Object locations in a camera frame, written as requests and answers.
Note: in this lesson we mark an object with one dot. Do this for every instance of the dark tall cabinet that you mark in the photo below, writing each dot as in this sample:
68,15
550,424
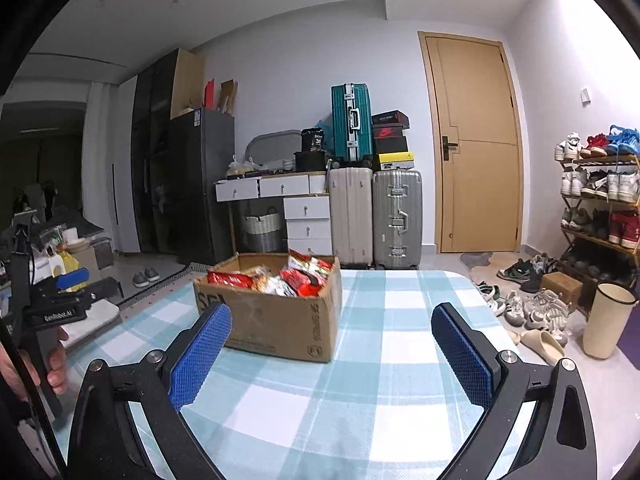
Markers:
150,160

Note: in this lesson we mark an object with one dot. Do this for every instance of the beige suitcase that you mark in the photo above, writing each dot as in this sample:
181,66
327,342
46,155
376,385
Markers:
350,217

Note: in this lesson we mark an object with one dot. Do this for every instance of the red black shoe box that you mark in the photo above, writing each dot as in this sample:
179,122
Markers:
387,132

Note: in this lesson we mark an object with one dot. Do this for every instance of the yellow bag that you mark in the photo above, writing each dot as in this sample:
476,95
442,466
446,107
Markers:
70,264

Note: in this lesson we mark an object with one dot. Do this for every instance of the purple bag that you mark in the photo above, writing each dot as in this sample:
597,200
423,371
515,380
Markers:
631,335

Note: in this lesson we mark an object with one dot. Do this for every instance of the red paper bag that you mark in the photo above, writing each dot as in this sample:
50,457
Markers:
210,95

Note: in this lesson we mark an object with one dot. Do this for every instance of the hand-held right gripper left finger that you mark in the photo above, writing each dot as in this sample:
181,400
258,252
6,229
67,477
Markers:
200,357

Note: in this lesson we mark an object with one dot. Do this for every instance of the red cookie packet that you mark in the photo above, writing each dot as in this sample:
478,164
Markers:
310,260

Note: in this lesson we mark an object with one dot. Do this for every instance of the black storage bin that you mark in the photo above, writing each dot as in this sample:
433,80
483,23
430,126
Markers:
310,161

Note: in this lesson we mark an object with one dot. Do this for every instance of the dark red snack packet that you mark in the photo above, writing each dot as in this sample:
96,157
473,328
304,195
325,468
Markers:
230,280

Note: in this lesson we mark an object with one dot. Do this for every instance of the tan cardboard sheet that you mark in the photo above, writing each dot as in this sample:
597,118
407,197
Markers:
187,80

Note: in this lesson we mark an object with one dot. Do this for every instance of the black bag white label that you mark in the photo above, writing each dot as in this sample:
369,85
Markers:
313,141

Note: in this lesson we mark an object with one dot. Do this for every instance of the dark grey fridge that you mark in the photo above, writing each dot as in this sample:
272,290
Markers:
200,185

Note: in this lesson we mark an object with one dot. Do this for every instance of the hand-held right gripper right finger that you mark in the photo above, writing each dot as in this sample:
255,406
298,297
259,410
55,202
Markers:
462,355

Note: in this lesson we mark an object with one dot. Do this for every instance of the wooden shoe rack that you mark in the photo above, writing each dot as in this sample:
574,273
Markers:
620,247

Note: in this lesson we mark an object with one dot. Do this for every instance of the black yellow shoe box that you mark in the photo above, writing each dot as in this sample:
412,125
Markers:
395,161

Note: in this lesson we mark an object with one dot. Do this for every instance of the silver suitcase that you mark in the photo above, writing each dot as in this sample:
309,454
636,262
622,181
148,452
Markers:
397,220

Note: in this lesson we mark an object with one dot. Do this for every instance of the arched grey mirror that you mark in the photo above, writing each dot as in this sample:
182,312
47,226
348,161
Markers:
272,147

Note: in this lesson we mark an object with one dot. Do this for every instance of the white jug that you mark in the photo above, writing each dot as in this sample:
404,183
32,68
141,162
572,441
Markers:
47,267

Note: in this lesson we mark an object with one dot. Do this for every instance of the brown paper bag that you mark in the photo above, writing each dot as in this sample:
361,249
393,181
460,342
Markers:
229,96

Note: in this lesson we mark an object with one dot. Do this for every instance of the small white basket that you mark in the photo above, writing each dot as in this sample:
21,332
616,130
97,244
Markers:
288,164

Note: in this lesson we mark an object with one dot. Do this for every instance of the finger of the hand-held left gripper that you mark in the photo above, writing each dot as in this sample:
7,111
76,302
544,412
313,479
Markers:
72,280

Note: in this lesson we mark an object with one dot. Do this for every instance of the woven laundry basket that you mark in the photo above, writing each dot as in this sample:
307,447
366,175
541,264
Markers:
264,232

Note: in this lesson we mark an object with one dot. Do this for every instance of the white drawer dresser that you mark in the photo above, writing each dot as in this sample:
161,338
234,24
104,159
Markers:
307,220

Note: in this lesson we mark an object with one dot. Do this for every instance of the cream bucket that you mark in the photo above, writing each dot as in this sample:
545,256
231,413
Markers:
607,322

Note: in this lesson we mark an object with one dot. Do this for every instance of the person's left hand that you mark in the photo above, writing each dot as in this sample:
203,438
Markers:
58,370

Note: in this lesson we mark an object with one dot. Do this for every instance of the scattered loose shoes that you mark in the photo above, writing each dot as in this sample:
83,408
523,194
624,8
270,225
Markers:
537,305

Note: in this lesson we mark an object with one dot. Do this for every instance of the small cardboard box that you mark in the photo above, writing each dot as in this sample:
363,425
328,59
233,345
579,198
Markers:
561,287

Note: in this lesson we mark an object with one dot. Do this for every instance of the brown cardboard box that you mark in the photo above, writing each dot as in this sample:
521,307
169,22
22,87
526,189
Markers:
280,320

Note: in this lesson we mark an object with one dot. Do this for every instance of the clear plastic bag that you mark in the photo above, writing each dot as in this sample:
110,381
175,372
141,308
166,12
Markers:
245,167

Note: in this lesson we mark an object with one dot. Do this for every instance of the tan wooden door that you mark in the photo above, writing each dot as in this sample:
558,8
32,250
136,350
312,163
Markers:
475,185

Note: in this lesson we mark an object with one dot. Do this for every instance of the small grey door rug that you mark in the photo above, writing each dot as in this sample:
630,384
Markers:
477,259

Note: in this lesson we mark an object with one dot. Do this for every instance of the red chips packet blue label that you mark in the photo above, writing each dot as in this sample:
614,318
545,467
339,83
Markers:
305,284

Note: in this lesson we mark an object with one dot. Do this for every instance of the beige foam slipper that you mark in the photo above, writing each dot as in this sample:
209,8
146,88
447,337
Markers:
542,347

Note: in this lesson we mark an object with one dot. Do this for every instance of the shoe rack with shoes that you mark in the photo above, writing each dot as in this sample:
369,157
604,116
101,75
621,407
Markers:
620,185

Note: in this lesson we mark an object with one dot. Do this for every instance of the teal suitcase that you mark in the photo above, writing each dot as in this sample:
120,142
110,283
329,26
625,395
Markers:
347,122

